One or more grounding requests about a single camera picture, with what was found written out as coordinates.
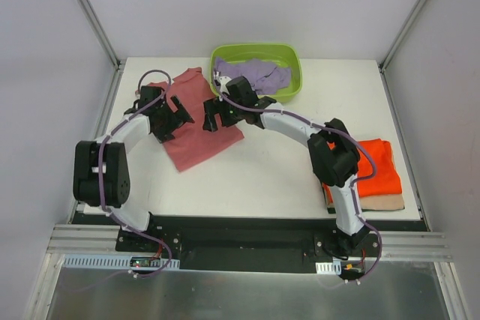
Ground pink t-shirt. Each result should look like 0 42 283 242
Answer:
148 67 244 172

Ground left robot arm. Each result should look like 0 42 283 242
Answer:
73 85 194 252

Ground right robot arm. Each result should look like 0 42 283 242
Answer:
202 76 370 256

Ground lilac crumpled t-shirt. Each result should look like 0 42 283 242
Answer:
213 57 292 95

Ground green plastic basin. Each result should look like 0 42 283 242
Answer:
209 43 302 103

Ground orange folded t-shirt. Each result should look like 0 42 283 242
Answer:
322 139 403 205

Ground beige folded t-shirt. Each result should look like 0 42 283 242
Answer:
324 192 407 212

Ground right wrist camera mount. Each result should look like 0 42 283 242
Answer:
214 76 232 94

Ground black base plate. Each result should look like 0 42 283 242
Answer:
115 215 380 274

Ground left aluminium frame post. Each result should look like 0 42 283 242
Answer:
77 0 121 69

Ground aluminium frame post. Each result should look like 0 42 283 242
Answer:
77 0 121 69
379 0 430 73

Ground left slotted cable duct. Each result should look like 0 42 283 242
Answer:
64 254 180 271

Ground slotted cable duct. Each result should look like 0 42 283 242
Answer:
315 262 342 276
64 254 180 271

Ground right slotted cable duct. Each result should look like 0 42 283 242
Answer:
315 262 342 276

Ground aluminium front rail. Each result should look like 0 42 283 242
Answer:
47 224 453 262

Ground right aluminium frame post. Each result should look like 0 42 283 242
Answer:
379 0 430 73

